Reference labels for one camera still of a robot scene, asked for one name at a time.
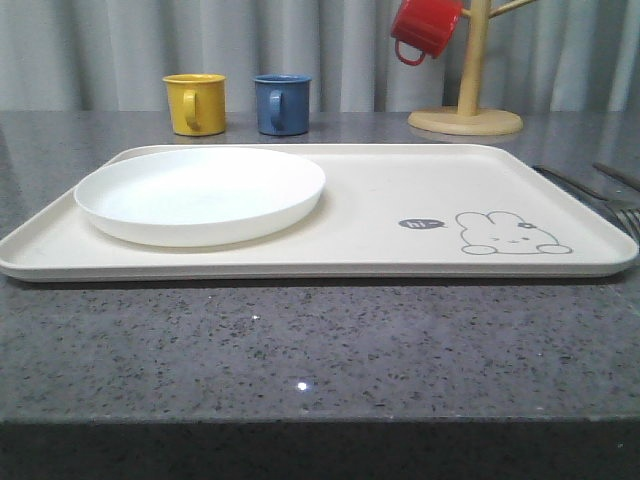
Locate white round plate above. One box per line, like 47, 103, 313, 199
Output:
74, 147, 326, 247

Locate silver metal fork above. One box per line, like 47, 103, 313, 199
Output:
533, 165, 639, 242

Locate silver metal chopstick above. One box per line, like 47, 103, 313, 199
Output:
592, 162, 640, 191

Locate cream rabbit serving tray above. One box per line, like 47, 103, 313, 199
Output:
1, 144, 638, 282

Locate blue enamel mug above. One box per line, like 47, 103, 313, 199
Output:
254, 74, 312, 136

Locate yellow enamel mug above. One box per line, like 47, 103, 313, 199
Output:
163, 74, 227, 136

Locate wooden mug tree stand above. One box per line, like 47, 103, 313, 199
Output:
407, 0, 530, 136

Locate red enamel mug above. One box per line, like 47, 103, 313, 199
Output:
391, 0, 463, 66

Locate grey pleated curtain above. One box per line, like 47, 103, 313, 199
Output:
1, 1, 639, 114

